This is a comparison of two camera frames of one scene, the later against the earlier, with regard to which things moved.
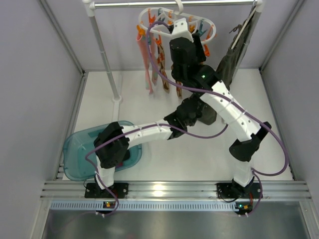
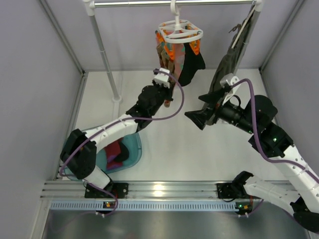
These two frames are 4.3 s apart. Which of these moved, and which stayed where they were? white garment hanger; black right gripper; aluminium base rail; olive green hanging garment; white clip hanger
Moved: white clip hanger; black right gripper
Stayed: aluminium base rail; olive green hanging garment; white garment hanger
